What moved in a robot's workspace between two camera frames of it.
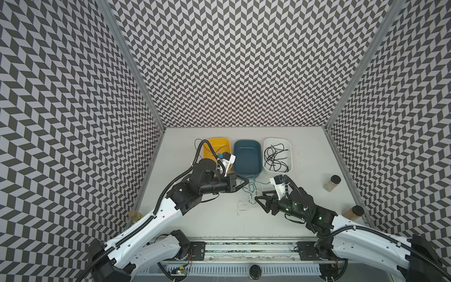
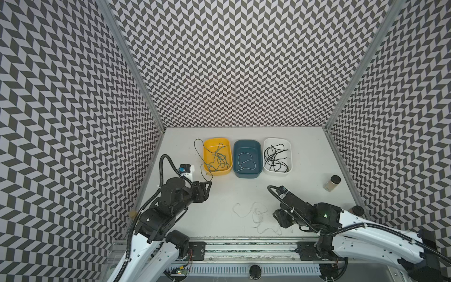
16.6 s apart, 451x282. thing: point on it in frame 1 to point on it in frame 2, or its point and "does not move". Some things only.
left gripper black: [232, 182] to [201, 191]
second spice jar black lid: [353, 212] does not move
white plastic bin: [277, 155] does not move
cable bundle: [249, 184] to [258, 209]
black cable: [270, 157] does not move
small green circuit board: [179, 272] does not move
